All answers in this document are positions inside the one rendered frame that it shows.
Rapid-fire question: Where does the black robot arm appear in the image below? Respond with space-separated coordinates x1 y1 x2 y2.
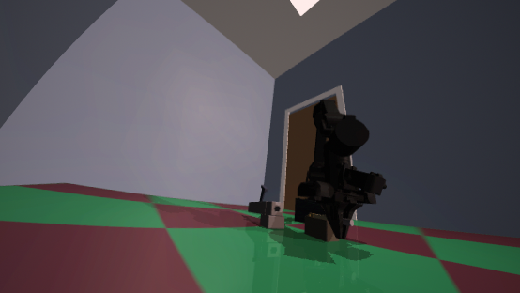
306 100 387 195

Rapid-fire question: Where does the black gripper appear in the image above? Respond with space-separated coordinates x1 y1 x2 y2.
298 160 376 239

